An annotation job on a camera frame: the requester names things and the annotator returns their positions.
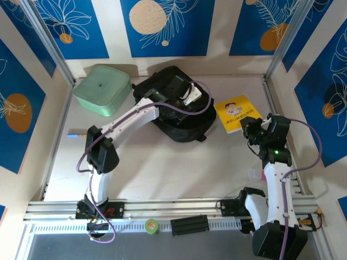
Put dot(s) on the black student backpack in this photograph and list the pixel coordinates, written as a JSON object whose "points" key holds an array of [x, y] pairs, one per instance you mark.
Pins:
{"points": [[195, 127]]}

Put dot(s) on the yellow cartoon cover book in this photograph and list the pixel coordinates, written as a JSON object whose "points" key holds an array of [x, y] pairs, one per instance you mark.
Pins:
{"points": [[233, 111]]}

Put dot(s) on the blue capped copper pen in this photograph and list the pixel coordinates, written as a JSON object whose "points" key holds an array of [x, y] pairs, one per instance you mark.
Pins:
{"points": [[73, 135]]}

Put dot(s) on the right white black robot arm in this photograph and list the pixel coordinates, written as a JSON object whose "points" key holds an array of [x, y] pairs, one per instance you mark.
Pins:
{"points": [[276, 189]]}

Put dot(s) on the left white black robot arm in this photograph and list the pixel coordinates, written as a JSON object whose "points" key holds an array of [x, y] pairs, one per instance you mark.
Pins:
{"points": [[130, 122]]}

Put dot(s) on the pink eraser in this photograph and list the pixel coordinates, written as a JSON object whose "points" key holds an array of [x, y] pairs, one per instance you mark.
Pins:
{"points": [[262, 176]]}

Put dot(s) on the clear plastic case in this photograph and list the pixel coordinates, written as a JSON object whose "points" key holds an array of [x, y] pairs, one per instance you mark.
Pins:
{"points": [[252, 174]]}

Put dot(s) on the mint green lunch box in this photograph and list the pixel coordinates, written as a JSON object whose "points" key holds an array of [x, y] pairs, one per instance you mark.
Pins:
{"points": [[100, 89]]}

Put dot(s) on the yellow power connector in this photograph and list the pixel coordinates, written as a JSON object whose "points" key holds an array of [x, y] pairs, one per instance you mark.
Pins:
{"points": [[320, 211]]}

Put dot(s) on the black power distribution board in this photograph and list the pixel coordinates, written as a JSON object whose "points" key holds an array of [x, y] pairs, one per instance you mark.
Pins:
{"points": [[307, 222]]}

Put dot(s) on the black ribbed block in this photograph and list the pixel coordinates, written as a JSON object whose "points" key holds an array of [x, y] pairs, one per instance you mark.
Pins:
{"points": [[189, 224]]}

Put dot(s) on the green tape roll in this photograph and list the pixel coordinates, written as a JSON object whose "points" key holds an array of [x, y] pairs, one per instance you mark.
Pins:
{"points": [[151, 226]]}

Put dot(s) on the grey metal panel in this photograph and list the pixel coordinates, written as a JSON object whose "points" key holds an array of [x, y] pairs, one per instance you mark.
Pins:
{"points": [[162, 247]]}

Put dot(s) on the aluminium table side rail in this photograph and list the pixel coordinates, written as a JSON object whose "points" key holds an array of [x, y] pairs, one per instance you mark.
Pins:
{"points": [[55, 140], [272, 103]]}

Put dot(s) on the blue floral wall poster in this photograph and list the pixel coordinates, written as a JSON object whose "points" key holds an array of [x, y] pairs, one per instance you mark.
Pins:
{"points": [[81, 40], [249, 32], [176, 32], [320, 122], [16, 81]]}

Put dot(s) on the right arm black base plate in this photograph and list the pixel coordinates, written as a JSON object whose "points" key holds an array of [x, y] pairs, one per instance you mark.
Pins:
{"points": [[227, 207]]}

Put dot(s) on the aluminium front rail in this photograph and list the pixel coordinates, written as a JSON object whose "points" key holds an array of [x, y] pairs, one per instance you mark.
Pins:
{"points": [[168, 207]]}

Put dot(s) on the aluminium frame post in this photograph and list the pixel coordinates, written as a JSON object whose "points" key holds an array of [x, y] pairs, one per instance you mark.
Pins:
{"points": [[284, 40], [51, 46]]}

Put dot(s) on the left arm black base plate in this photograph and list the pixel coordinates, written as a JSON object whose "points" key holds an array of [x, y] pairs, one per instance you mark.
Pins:
{"points": [[116, 210]]}

